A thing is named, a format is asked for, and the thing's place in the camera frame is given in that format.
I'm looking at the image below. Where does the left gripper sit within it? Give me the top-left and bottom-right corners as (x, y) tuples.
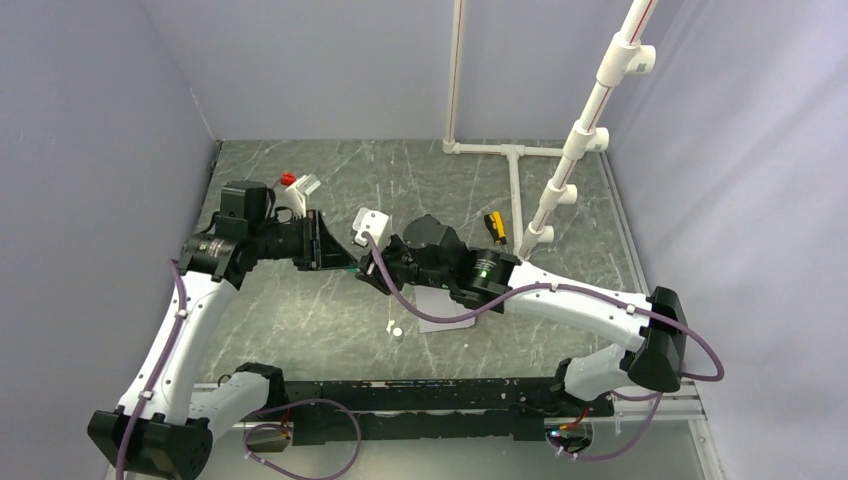
(250, 209), (358, 271)

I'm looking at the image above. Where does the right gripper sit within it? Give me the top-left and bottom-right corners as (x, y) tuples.
(355, 235), (452, 296)

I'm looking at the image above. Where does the grey envelope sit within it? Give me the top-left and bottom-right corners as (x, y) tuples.
(413, 286), (476, 334)

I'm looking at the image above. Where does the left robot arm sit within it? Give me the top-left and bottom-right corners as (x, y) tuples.
(87, 180), (357, 479)

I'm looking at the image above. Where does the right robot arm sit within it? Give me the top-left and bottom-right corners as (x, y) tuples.
(352, 208), (686, 415)

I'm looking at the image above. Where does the yellow black screwdriver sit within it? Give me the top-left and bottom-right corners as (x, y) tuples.
(483, 211), (508, 249)

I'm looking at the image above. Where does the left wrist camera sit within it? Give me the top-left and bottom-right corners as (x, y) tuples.
(277, 172), (321, 217)

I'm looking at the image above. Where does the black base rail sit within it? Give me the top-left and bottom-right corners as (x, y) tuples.
(245, 377), (614, 446)

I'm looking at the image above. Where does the white PVC pipe frame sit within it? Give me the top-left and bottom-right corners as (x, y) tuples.
(442, 0), (658, 259)

